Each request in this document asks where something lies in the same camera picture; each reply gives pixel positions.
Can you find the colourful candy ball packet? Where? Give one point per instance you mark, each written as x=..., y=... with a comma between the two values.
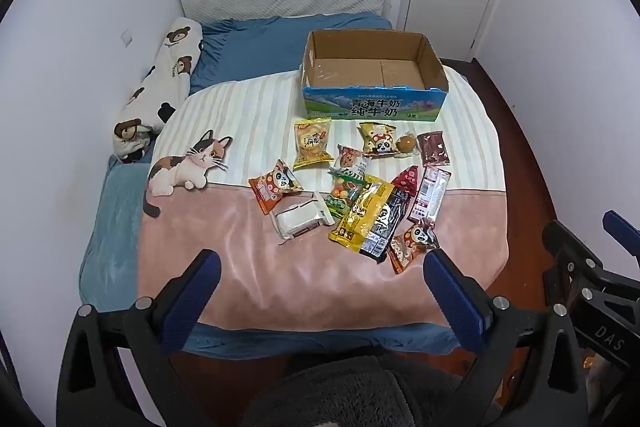
x=337, y=198

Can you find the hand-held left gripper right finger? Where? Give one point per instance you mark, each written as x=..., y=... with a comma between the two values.
x=452, y=299

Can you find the white wall outlet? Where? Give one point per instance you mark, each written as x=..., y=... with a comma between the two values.
x=126, y=38

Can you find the white cookie packet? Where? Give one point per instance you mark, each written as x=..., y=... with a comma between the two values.
x=352, y=159

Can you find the cat printed blanket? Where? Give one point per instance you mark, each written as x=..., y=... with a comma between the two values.
x=350, y=292

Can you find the dark red snack packet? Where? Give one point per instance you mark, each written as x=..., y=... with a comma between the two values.
x=432, y=148

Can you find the blue bedsheet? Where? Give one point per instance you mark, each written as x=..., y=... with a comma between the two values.
x=240, y=52

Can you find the grey fuzzy trousers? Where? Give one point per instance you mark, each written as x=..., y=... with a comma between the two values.
x=340, y=392

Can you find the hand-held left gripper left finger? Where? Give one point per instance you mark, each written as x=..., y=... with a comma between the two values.
x=197, y=294

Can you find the red pointed snack packet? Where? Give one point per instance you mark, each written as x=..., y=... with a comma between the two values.
x=406, y=181

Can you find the bear print pillow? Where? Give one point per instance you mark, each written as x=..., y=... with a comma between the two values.
x=167, y=67

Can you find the brown egg packet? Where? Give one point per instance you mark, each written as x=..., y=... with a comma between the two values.
x=405, y=143

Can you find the orange panda snack packet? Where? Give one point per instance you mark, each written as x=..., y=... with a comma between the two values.
x=412, y=244
x=275, y=184

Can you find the large yellow black packet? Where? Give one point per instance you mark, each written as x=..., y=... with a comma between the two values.
x=362, y=212

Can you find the light blue fleece blanket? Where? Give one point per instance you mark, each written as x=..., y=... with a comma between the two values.
x=115, y=227

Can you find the printed cardboard box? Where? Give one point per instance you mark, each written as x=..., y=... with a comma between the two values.
x=370, y=104

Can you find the red white snack packet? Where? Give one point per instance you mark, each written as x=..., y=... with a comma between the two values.
x=427, y=197

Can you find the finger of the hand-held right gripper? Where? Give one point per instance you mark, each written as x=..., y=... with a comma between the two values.
x=619, y=223
x=567, y=247

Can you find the yellow biscuit packet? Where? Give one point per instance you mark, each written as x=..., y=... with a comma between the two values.
x=312, y=142

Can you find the yellow panda snack packet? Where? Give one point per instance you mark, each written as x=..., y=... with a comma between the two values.
x=377, y=139

